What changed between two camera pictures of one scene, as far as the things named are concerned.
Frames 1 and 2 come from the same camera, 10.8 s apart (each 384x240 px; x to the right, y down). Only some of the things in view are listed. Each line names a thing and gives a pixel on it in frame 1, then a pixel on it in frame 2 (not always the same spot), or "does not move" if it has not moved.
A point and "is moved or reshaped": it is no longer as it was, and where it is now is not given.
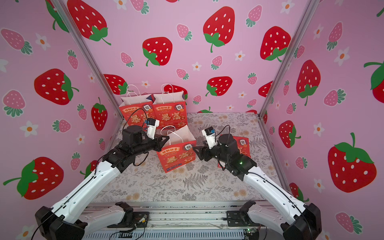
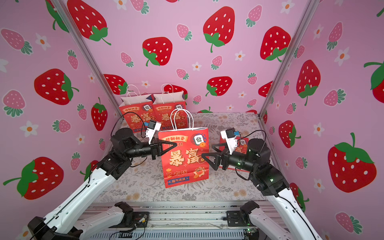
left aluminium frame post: x=60 y=9 does not move
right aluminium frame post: x=310 y=8 does not move
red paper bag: x=243 y=146 does not move
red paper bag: x=180 y=148 is moved or reshaped
